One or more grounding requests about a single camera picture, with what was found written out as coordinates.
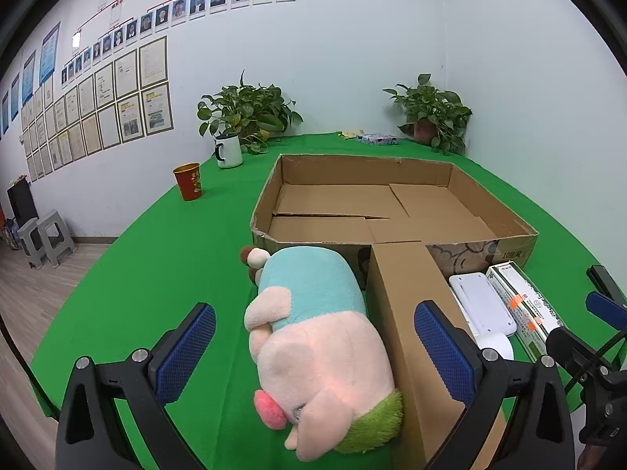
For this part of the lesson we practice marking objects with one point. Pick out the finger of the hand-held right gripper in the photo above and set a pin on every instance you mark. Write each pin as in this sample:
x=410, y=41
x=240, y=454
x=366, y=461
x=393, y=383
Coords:
x=605, y=276
x=603, y=307

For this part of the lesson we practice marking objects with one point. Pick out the patterned plastic packet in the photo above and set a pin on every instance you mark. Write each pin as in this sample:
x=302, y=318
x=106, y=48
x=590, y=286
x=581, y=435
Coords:
x=379, y=139

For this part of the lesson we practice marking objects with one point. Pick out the wall of framed certificates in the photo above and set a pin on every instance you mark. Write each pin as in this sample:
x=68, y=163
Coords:
x=127, y=103

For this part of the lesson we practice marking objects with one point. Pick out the grey plastic stool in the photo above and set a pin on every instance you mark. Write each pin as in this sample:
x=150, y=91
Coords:
x=56, y=235
x=28, y=242

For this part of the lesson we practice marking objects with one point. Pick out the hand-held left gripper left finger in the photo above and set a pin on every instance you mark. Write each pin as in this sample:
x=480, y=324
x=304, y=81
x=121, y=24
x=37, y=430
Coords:
x=188, y=352

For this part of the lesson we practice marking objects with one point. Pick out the large shallow cardboard box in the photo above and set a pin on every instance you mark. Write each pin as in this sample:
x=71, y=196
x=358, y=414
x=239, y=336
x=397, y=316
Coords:
x=441, y=205

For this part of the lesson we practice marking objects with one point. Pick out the pink plush pig toy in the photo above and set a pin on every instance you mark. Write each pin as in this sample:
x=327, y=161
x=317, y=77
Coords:
x=318, y=352

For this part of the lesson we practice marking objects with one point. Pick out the red paper cup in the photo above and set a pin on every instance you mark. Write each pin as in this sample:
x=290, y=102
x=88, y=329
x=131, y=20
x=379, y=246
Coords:
x=188, y=181

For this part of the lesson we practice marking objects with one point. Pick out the yellow paper packet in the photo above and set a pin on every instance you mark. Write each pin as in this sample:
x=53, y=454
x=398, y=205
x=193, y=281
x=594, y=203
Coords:
x=350, y=134

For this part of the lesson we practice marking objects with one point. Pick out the green and white carton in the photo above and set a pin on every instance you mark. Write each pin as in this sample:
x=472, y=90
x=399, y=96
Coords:
x=519, y=293

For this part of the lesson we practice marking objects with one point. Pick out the potted green plant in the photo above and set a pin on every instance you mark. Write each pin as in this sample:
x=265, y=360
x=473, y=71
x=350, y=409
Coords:
x=245, y=107
x=431, y=107

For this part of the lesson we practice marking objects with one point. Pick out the black cabinet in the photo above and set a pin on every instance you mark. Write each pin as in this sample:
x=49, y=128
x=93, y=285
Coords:
x=22, y=200

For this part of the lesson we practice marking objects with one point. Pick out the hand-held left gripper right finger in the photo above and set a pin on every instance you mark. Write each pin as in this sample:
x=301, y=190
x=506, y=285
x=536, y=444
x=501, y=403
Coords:
x=443, y=352

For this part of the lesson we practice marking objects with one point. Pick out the small cardboard box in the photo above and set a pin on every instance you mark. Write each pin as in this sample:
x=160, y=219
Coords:
x=406, y=303

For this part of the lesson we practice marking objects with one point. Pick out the blue wall poster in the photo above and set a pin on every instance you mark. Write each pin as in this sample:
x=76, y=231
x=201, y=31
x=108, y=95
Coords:
x=4, y=112
x=29, y=71
x=49, y=54
x=15, y=90

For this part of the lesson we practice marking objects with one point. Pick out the white plastic brush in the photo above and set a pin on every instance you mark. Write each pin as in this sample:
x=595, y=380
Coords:
x=482, y=303

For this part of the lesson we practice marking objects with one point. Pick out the green tablecloth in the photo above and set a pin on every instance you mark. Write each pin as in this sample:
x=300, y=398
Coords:
x=171, y=254

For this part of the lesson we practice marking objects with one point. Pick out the row of portrait photos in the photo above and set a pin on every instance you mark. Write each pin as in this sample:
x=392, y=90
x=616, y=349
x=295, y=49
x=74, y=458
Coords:
x=196, y=5

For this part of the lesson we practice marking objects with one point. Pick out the white enamel mug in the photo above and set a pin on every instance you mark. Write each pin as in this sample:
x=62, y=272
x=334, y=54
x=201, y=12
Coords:
x=230, y=152

